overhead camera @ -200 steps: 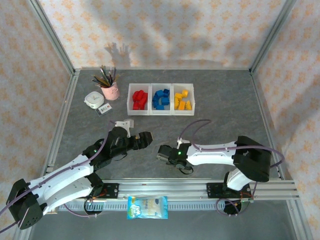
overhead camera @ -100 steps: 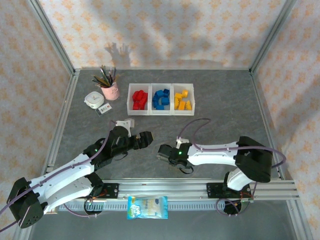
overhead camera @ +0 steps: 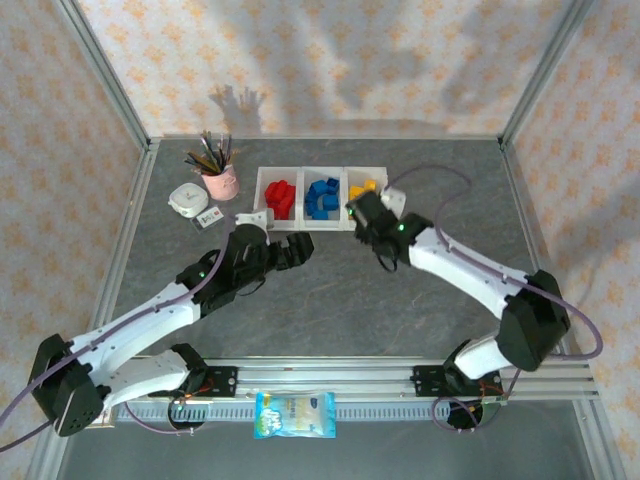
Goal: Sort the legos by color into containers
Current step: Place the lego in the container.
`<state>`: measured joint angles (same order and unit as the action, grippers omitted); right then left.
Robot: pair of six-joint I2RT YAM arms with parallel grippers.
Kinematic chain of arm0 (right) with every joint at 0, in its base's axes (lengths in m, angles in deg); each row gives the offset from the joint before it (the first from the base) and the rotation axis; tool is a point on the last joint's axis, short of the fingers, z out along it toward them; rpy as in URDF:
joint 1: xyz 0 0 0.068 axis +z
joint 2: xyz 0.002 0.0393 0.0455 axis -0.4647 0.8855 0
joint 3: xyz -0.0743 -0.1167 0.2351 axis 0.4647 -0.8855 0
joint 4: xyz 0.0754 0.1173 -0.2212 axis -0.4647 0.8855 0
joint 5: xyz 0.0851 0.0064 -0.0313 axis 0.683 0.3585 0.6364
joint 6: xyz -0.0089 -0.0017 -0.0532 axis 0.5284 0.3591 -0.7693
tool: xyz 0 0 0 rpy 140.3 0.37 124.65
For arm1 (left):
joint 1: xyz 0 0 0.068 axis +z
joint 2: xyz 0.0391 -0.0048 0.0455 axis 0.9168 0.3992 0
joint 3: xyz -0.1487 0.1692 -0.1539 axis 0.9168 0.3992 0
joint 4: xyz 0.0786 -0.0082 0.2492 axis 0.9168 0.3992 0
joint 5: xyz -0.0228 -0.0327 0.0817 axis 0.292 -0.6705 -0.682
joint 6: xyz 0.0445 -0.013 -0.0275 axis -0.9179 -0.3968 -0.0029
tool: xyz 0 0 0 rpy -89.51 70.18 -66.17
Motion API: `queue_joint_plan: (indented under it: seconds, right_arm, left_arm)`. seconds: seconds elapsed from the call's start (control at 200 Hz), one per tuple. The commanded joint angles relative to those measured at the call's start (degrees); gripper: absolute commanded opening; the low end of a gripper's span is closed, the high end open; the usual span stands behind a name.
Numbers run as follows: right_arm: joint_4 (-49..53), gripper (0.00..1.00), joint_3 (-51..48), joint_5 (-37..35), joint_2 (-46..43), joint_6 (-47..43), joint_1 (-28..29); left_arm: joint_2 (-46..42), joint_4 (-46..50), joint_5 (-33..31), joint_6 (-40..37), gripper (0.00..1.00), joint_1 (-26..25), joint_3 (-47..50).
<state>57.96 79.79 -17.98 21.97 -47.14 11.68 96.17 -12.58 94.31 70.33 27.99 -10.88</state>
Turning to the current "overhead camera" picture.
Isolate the small white card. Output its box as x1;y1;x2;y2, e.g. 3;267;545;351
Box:
192;204;225;234

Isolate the pink metal pencil bucket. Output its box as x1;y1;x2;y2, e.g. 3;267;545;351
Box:
199;164;240;202

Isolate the white square alarm clock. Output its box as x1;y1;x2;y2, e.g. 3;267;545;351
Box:
167;182;210;219

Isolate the green pencil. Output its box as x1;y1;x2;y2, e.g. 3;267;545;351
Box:
201;129;219;172

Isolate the blue white snack bag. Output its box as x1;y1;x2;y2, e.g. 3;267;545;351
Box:
253;390;338;441

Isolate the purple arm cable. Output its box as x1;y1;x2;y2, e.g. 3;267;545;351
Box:
384;165;604;396
0;214;239;451

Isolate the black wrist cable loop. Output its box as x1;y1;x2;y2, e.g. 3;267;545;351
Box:
373;248;400;274
233;277;267;297

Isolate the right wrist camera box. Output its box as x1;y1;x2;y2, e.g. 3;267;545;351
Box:
382;187;407;214

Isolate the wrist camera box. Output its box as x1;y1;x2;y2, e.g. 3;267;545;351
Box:
234;209;275;231
382;187;407;214

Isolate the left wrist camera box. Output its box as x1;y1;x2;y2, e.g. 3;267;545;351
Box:
234;209;275;231

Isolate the aluminium back rail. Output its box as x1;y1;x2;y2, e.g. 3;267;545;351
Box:
148;133;504;143

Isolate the wide aluminium mounting rail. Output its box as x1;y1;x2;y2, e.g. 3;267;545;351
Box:
53;357;600;402

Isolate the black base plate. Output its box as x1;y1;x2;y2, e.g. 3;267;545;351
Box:
199;366;240;400
412;364;454;400

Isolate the aluminium side rail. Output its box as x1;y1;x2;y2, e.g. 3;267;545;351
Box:
78;142;162;362
499;142;574;362

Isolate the grey slotted cable duct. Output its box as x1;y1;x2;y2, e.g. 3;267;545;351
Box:
114;399;501;422

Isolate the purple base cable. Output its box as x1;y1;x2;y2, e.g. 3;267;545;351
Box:
430;397;484;432
123;399;197;437

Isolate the aluminium corner post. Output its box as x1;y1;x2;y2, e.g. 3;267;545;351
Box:
498;0;596;151
53;0;152;154

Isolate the aluminium lower frame beam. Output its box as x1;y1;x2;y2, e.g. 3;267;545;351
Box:
572;399;624;480

